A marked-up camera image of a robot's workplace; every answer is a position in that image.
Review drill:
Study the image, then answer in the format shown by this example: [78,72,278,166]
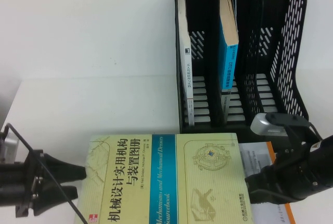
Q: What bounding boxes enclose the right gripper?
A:
[244,143,322,205]

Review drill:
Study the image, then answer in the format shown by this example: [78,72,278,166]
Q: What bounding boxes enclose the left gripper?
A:
[15,149,87,218]

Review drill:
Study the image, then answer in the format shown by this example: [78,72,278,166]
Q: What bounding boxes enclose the yellow-green mechanical design book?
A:
[73,131,257,224]

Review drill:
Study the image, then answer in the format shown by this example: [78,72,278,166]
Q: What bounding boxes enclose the white orange ROS2 book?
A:
[238,140,297,224]

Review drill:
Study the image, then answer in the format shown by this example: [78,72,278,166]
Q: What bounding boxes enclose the blue spine book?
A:
[217,0,239,125]

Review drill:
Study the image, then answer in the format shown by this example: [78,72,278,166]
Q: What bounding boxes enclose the white spine book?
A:
[176,0,195,126]

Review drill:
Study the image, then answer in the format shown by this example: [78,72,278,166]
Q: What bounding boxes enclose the black plastic book stand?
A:
[173,0,311,154]

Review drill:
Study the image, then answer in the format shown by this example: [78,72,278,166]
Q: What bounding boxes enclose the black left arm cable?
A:
[6,122,88,224]

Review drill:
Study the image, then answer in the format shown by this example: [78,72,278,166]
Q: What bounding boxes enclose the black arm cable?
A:
[6,122,88,224]
[308,122,325,141]

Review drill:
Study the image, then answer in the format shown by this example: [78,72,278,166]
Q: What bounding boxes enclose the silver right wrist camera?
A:
[250,113,289,138]

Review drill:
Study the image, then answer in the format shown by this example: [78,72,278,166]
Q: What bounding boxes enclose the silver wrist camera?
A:
[0,127,19,162]
[250,113,289,138]

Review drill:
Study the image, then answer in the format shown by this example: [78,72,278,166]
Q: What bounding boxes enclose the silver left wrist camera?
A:
[0,127,19,162]

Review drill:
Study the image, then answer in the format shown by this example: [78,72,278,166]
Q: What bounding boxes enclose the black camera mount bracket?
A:
[265,112,312,154]

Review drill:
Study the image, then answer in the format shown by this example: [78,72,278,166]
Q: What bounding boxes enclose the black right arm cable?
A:
[308,122,325,141]

